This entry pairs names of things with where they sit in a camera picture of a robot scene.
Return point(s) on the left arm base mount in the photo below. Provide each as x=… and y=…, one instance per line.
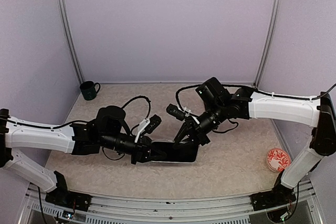
x=63, y=197

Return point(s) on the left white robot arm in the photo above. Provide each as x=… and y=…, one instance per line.
x=16, y=133

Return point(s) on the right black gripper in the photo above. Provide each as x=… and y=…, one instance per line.
x=193, y=130

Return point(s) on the left aluminium frame post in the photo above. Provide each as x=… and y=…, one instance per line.
x=69, y=40

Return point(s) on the clear camera-cutout phone case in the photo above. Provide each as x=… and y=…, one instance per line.
x=174, y=162

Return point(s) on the aluminium frame post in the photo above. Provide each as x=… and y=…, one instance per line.
x=69, y=40
x=267, y=45

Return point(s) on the dark green mug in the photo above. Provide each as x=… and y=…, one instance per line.
x=89, y=90

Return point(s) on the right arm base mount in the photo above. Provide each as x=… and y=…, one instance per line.
x=277, y=196

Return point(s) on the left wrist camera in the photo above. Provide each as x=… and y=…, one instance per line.
x=147, y=126

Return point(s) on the front aluminium rail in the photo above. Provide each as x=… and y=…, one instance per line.
x=241, y=208

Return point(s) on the right aluminium frame post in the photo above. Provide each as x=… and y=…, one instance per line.
x=267, y=45

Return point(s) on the red white patterned bowl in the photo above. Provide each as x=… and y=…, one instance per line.
x=277, y=160

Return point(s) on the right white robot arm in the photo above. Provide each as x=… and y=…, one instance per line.
x=305, y=123

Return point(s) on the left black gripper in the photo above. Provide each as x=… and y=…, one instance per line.
x=141, y=151

